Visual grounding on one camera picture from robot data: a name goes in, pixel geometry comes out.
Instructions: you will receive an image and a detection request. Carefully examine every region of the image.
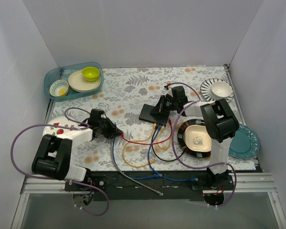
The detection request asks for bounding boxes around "black network switch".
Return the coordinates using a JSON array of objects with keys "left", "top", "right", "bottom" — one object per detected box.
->
[{"left": 139, "top": 104, "right": 170, "bottom": 126}]

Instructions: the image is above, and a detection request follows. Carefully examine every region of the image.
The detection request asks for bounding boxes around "red ethernet cable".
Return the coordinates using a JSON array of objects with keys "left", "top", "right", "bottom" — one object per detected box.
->
[{"left": 121, "top": 120, "right": 174, "bottom": 146}]

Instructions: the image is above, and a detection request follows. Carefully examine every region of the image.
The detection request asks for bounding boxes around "blue ethernet cable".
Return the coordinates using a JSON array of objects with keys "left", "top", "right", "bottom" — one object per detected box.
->
[
  {"left": 147, "top": 125, "right": 199, "bottom": 182},
  {"left": 112, "top": 138, "right": 163, "bottom": 181}
]

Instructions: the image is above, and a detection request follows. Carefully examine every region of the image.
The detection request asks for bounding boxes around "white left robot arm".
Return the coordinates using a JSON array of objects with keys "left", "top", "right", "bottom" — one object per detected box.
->
[{"left": 31, "top": 109, "right": 123, "bottom": 191}]

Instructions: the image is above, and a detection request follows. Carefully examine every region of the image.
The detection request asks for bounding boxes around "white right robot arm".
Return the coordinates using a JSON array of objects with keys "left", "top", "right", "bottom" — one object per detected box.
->
[{"left": 150, "top": 85, "right": 239, "bottom": 190}]

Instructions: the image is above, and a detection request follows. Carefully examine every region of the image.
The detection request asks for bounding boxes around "floral table mat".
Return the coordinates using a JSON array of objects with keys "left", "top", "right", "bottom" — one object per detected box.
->
[{"left": 37, "top": 66, "right": 257, "bottom": 172}]

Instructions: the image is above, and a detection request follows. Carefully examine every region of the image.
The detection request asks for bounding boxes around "striped blue white plate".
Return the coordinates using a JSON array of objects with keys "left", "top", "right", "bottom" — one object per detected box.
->
[{"left": 200, "top": 78, "right": 231, "bottom": 102}]

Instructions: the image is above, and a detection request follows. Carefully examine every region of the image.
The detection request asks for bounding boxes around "square panda dish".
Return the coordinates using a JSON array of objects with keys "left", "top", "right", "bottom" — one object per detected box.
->
[{"left": 183, "top": 125, "right": 212, "bottom": 152}]

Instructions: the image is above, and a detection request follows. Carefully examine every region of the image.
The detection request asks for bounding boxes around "white bowl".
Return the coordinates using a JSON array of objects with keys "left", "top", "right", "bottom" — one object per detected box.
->
[{"left": 211, "top": 82, "right": 234, "bottom": 101}]

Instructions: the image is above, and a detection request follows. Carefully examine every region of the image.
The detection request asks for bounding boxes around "strawberry pattern plate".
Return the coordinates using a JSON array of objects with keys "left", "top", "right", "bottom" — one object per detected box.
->
[{"left": 43, "top": 115, "right": 79, "bottom": 136}]

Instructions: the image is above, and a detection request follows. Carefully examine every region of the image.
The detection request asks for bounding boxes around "lime green bowl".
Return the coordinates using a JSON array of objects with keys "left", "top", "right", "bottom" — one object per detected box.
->
[{"left": 82, "top": 67, "right": 100, "bottom": 82}]

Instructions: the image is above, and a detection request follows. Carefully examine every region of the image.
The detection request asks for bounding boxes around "cream plate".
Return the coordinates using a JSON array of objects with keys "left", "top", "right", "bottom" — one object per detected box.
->
[{"left": 68, "top": 71, "right": 102, "bottom": 92}]

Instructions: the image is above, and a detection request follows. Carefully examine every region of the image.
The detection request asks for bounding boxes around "black striped round plate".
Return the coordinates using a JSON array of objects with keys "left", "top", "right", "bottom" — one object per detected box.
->
[{"left": 177, "top": 119, "right": 211, "bottom": 158}]

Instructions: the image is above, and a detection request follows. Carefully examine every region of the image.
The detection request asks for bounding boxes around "small patterned bowl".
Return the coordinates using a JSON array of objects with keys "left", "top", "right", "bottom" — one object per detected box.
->
[{"left": 49, "top": 79, "right": 69, "bottom": 97}]

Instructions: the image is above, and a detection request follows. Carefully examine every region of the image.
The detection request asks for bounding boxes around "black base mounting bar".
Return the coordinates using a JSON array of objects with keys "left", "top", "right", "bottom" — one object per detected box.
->
[{"left": 64, "top": 170, "right": 239, "bottom": 203}]

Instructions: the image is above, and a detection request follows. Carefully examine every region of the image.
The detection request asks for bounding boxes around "teal plastic tray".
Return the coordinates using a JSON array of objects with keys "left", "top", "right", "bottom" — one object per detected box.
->
[{"left": 44, "top": 62, "right": 104, "bottom": 102}]

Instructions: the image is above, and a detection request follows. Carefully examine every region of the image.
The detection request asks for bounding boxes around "teal scalloped plate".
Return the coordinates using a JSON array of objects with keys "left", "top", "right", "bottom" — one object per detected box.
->
[{"left": 229, "top": 124, "right": 260, "bottom": 159}]

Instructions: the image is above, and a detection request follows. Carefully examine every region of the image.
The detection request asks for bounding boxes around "black ethernet cable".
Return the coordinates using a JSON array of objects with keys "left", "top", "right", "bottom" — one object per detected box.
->
[{"left": 150, "top": 125, "right": 185, "bottom": 162}]

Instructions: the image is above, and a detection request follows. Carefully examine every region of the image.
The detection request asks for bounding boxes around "yellow ethernet cable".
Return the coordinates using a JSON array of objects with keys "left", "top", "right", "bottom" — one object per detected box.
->
[
  {"left": 156, "top": 125, "right": 174, "bottom": 150},
  {"left": 122, "top": 124, "right": 158, "bottom": 167}
]

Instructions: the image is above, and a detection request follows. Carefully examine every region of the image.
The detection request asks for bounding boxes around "aluminium frame rail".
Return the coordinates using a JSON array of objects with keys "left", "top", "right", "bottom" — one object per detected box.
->
[{"left": 11, "top": 173, "right": 286, "bottom": 229}]

